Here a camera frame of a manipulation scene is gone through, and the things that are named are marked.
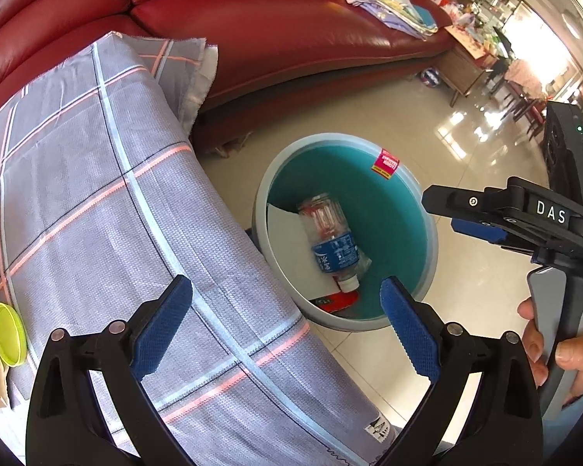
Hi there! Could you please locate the white paper sheet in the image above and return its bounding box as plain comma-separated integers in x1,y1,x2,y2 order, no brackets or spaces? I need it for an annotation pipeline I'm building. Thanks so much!
266,204,321,302

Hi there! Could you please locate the black dining chair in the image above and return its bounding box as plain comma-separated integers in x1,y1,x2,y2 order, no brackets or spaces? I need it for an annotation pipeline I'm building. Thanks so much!
486,26,516,93

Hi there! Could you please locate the table with pink cloth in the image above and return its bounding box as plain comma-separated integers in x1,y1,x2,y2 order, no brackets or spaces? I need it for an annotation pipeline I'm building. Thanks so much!
503,56,550,105

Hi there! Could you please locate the pile of folded clothes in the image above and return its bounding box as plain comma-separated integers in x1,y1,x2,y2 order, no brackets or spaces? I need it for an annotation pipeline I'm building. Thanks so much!
339,0,440,40

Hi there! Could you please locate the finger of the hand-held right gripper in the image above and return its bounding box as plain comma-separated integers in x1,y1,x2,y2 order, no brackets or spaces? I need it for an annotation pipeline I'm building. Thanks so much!
422,183,511,219
451,217,508,246

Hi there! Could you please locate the round ceiling light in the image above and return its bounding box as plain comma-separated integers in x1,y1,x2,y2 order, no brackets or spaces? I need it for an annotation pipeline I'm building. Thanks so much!
561,10,583,40

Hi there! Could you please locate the pile of printed packages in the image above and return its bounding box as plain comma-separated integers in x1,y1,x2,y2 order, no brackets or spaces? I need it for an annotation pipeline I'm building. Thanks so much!
447,5,501,59

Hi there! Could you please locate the lime green lid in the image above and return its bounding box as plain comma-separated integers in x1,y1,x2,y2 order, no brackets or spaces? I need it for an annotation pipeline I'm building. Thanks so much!
0,302,28,367

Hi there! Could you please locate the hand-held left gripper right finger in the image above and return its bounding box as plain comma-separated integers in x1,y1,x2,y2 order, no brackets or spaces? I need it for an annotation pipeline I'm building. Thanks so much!
380,276,545,466

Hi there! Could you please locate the teal plastic bin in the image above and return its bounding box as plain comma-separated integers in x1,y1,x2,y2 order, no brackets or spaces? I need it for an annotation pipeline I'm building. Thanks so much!
251,132,439,333

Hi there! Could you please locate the red leather sofa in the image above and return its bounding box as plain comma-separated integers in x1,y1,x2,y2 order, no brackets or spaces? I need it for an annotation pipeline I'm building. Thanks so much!
0,0,455,156

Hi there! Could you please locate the person's right hand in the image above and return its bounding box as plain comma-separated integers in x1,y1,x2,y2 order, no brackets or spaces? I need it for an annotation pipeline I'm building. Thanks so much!
517,297,583,407

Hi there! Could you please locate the red wrapper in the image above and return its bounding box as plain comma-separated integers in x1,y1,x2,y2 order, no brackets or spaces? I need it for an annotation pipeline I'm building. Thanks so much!
313,291,363,314

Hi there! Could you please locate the clear bottle blue label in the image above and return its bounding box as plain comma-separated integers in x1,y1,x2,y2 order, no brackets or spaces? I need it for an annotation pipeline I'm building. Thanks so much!
297,193,372,293

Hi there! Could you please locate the wooden side cabinet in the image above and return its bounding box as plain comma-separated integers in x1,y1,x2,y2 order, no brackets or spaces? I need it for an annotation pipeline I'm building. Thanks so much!
437,26,499,108

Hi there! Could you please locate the grey plaid cloth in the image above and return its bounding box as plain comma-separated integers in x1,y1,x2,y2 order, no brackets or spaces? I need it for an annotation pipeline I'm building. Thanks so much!
0,33,399,466

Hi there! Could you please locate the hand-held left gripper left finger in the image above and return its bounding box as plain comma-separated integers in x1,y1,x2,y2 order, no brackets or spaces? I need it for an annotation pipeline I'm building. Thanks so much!
25,275,195,466

